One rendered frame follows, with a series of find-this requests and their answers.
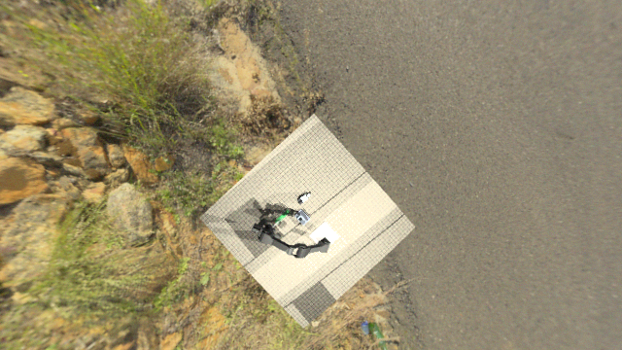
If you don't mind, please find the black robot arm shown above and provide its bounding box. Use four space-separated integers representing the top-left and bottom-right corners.
252 223 331 259

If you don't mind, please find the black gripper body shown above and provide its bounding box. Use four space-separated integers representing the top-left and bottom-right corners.
259 219 281 239

